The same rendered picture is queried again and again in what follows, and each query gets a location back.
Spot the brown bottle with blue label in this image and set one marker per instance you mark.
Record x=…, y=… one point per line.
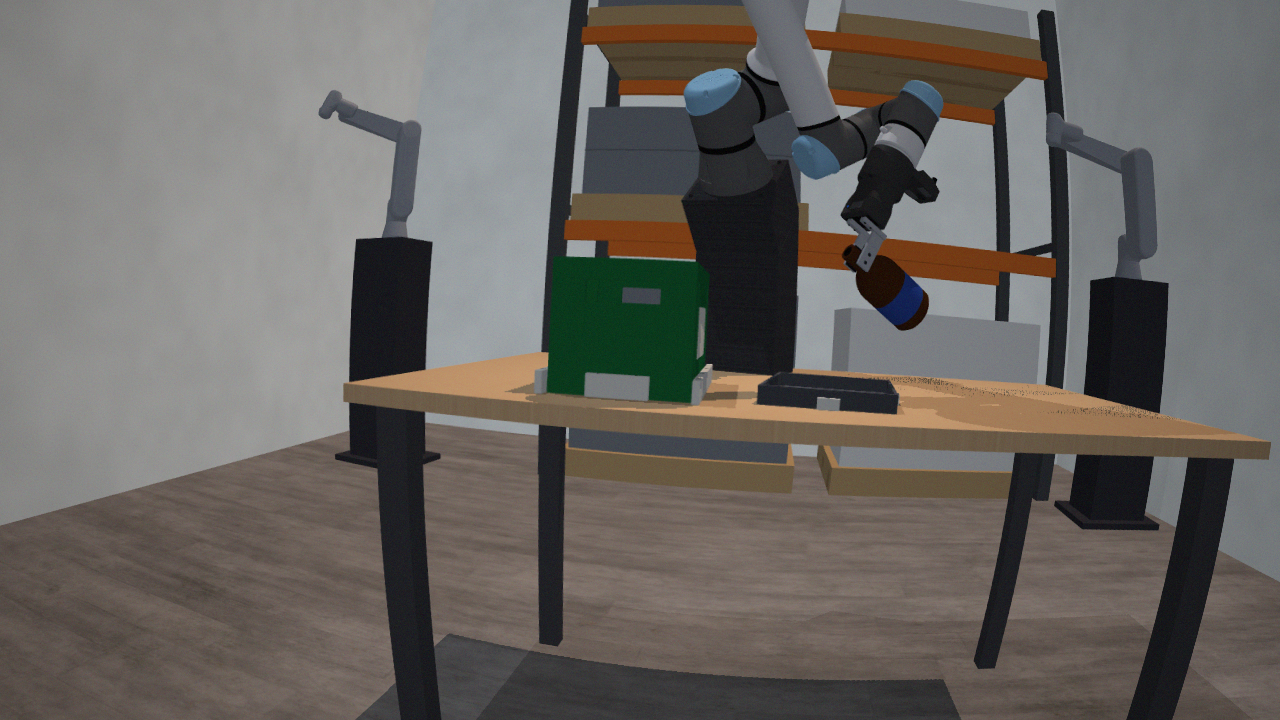
x=890, y=290

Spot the green plastic bottle crate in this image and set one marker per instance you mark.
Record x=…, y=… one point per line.
x=652, y=340

